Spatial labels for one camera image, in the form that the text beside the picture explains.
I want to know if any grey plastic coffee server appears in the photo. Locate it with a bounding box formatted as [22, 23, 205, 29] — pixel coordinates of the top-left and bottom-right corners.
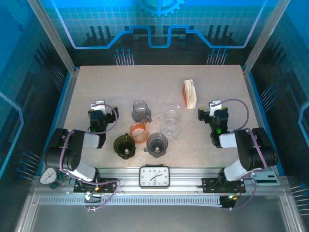
[131, 100, 153, 123]

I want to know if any clear plastic coffee dripper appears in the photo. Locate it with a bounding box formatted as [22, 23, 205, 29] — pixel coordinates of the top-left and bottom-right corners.
[158, 103, 182, 124]

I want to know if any dark green coffee dripper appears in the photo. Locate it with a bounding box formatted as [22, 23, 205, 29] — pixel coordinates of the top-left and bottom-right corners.
[113, 132, 136, 160]

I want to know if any orange plastic coffee server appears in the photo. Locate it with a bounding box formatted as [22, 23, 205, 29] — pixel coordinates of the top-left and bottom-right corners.
[130, 119, 148, 145]

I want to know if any grey plastic coffee dripper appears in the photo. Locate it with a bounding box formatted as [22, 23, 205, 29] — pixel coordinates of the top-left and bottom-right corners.
[144, 132, 169, 159]

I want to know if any orange coffee filter pack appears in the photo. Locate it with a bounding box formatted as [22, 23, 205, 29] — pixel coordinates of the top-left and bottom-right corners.
[181, 79, 198, 110]

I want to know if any clear plastic coffee server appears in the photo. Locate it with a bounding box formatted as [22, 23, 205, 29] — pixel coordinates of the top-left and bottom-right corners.
[160, 119, 182, 140]

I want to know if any round pressure gauge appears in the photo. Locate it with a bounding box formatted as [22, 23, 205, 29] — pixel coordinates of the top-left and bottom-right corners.
[40, 167, 64, 190]

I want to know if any white desk calculator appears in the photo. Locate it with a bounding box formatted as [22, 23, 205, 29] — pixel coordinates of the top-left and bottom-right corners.
[252, 168, 281, 186]

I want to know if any rectangular white alarm clock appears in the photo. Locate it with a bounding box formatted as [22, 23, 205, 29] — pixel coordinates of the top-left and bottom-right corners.
[139, 165, 170, 189]

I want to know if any silver metal shelf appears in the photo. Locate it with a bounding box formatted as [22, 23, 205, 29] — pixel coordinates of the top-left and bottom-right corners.
[14, 187, 301, 232]

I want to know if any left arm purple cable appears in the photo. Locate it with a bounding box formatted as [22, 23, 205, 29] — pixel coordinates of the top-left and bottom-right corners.
[57, 102, 121, 212]

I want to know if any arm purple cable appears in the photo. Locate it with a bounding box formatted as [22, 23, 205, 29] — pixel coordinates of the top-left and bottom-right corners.
[216, 98, 268, 211]
[57, 102, 121, 212]

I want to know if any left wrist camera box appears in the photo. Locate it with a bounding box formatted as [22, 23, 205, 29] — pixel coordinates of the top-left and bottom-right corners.
[90, 100, 107, 113]

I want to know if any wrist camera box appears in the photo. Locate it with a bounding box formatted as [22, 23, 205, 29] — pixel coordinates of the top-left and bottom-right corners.
[90, 100, 107, 113]
[209, 100, 223, 116]

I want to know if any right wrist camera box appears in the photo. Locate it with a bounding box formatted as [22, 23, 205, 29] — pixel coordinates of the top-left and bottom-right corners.
[209, 100, 223, 116]

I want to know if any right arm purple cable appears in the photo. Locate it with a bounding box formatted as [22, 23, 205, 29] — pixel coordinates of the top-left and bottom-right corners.
[216, 98, 268, 211]

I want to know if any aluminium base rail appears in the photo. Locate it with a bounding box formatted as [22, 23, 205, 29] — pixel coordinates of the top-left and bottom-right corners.
[59, 166, 244, 194]

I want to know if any aluminium frame post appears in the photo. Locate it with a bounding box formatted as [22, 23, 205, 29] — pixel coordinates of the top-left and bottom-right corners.
[242, 0, 292, 74]
[26, 0, 80, 74]

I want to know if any slotted grey cable duct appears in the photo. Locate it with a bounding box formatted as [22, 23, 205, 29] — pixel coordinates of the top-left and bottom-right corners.
[38, 195, 222, 206]

